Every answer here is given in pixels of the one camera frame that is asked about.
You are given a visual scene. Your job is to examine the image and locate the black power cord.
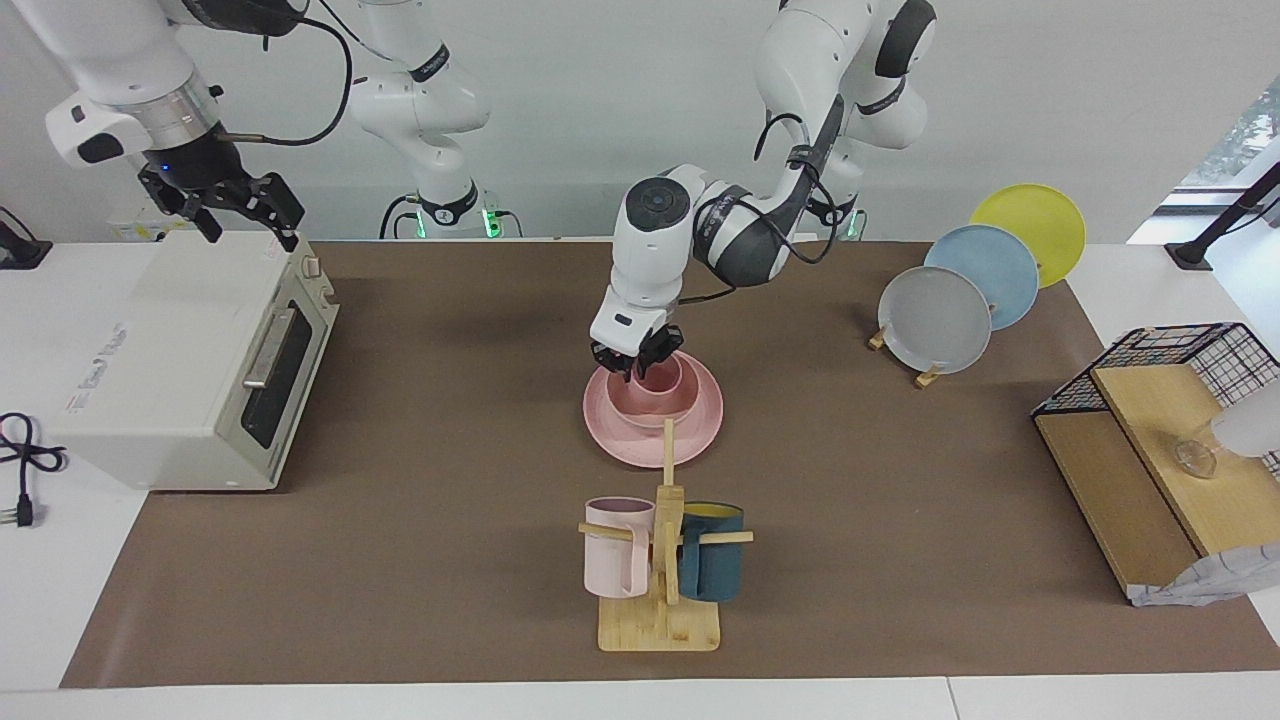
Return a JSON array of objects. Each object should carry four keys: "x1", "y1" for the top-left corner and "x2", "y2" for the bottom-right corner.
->
[{"x1": 0, "y1": 412, "x2": 67, "y2": 529}]

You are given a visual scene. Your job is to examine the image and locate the pale pink mug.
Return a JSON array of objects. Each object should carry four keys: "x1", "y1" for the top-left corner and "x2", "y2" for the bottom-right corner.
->
[{"x1": 584, "y1": 497, "x2": 656, "y2": 599}]

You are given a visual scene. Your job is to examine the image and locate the clear glass cup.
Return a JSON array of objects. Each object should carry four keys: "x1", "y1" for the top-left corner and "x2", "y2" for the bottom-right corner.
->
[{"x1": 1172, "y1": 438, "x2": 1222, "y2": 480}]

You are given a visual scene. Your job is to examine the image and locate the brown table mat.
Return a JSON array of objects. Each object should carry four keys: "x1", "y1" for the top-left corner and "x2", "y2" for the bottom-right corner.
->
[{"x1": 60, "y1": 240, "x2": 1280, "y2": 689}]

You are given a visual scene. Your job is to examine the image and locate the white patterned cloth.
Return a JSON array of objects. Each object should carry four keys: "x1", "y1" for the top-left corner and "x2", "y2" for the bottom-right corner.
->
[{"x1": 1130, "y1": 544, "x2": 1280, "y2": 608}]

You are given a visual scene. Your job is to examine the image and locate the pink plate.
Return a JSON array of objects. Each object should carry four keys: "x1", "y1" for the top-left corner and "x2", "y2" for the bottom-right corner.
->
[{"x1": 583, "y1": 348, "x2": 725, "y2": 469}]

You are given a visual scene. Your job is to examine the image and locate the pink cup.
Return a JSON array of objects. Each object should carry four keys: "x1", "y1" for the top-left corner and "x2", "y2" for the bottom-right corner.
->
[{"x1": 630, "y1": 355, "x2": 684, "y2": 397}]

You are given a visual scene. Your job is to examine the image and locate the light blue plate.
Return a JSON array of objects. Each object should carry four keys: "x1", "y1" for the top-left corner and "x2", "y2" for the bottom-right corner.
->
[{"x1": 923, "y1": 224, "x2": 1041, "y2": 332}]

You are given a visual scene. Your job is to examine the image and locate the grey plate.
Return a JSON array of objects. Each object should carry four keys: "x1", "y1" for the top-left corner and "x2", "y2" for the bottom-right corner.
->
[{"x1": 878, "y1": 267, "x2": 993, "y2": 375}]

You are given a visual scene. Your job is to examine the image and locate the yellow plate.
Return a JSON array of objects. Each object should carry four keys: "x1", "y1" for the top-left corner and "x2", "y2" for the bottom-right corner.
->
[{"x1": 970, "y1": 183, "x2": 1087, "y2": 290}]

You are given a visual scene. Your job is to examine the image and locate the black wire basket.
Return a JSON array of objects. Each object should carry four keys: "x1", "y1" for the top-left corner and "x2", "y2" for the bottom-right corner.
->
[{"x1": 1032, "y1": 322, "x2": 1280, "y2": 481}]

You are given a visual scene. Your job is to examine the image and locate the white toaster oven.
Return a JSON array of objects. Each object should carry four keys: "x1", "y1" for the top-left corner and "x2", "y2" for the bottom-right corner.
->
[{"x1": 50, "y1": 230, "x2": 341, "y2": 492}]

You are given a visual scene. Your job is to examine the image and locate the wooden mug tree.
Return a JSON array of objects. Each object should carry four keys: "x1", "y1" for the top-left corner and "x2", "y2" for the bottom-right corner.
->
[{"x1": 577, "y1": 418, "x2": 754, "y2": 653}]

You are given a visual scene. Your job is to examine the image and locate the pink bowl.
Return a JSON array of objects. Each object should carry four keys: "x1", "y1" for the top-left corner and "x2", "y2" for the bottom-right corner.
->
[{"x1": 604, "y1": 352, "x2": 699, "y2": 430}]

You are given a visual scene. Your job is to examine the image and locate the frosted white bottle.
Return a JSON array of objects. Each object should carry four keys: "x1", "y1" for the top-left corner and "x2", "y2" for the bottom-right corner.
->
[{"x1": 1210, "y1": 384, "x2": 1280, "y2": 459}]

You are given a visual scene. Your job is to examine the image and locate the black clamp mount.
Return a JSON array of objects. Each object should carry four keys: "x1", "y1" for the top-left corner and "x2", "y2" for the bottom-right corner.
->
[{"x1": 0, "y1": 206, "x2": 53, "y2": 270}]

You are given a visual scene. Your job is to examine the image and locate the wooden plate rack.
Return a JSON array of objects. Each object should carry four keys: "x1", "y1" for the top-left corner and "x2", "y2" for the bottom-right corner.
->
[{"x1": 867, "y1": 322, "x2": 998, "y2": 389}]

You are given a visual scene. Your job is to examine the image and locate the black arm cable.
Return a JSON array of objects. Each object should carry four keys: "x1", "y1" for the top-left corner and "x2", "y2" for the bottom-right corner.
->
[
  {"x1": 680, "y1": 112, "x2": 843, "y2": 304},
  {"x1": 215, "y1": 14, "x2": 354, "y2": 148}
]

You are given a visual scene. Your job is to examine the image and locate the black camera stand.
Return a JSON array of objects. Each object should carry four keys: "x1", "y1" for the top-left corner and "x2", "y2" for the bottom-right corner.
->
[{"x1": 1165, "y1": 160, "x2": 1280, "y2": 269}]

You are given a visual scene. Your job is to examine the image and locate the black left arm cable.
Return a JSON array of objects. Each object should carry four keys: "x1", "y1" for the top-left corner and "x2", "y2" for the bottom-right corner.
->
[{"x1": 680, "y1": 112, "x2": 843, "y2": 304}]

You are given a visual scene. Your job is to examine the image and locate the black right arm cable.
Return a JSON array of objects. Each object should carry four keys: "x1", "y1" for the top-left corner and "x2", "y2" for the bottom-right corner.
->
[{"x1": 215, "y1": 14, "x2": 354, "y2": 148}]

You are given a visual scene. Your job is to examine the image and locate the dark teal mug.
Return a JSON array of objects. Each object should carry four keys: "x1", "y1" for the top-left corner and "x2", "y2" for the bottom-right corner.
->
[{"x1": 677, "y1": 502, "x2": 745, "y2": 603}]

